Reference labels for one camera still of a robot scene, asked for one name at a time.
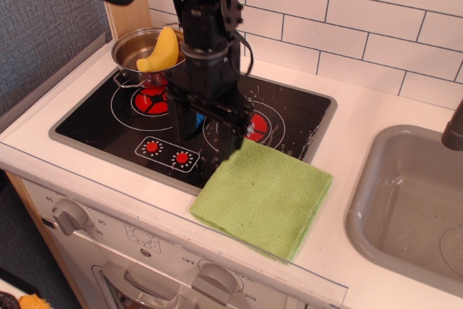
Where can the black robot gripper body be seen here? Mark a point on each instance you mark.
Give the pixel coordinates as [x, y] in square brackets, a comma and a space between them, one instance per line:
[210, 85]

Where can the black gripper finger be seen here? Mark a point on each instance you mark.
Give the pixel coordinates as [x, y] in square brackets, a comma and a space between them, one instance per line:
[229, 140]
[183, 119]

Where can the green microfiber cloth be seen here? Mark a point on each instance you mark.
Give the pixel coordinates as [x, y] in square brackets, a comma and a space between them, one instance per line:
[264, 198]

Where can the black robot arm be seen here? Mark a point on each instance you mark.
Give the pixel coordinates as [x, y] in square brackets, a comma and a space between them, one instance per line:
[209, 28]

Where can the right red stove knob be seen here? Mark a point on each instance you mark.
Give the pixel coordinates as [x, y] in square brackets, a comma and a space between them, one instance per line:
[182, 158]

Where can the red stove knob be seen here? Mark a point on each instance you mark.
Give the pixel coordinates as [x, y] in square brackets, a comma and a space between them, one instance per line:
[182, 158]
[152, 147]

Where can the left red stove knob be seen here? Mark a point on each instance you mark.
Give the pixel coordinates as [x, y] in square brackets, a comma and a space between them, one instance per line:
[152, 147]

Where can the black toy stove top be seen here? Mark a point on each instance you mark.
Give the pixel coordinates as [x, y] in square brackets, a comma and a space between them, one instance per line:
[115, 124]

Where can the yellow toy banana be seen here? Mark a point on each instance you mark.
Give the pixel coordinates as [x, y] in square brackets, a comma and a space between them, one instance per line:
[164, 55]

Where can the small steel pot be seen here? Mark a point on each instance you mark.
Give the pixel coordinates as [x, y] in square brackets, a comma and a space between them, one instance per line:
[138, 44]

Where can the right grey oven knob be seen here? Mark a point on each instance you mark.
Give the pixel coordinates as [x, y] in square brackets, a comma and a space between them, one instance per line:
[215, 283]

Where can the grey oven knob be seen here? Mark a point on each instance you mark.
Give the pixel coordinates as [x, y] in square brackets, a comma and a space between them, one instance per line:
[215, 283]
[69, 216]

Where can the left grey oven knob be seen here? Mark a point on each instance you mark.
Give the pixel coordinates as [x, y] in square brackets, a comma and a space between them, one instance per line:
[69, 216]

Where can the white toy oven front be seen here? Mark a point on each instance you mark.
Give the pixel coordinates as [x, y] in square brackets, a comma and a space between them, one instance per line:
[83, 254]

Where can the grey plastic sink basin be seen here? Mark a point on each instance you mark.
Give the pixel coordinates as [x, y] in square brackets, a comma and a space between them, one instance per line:
[406, 211]

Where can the grey faucet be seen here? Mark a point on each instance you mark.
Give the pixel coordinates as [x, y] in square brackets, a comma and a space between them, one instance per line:
[452, 136]

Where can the yellow plush object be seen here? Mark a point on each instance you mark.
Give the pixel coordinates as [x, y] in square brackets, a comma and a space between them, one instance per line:
[33, 302]

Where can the blue handled toy fork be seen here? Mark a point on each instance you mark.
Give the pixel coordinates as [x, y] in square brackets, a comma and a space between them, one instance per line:
[199, 120]

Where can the wooden side post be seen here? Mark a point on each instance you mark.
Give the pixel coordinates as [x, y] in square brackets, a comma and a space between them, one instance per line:
[125, 19]

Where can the grey oven door handle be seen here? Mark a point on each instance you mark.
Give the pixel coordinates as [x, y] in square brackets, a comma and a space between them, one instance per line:
[144, 289]

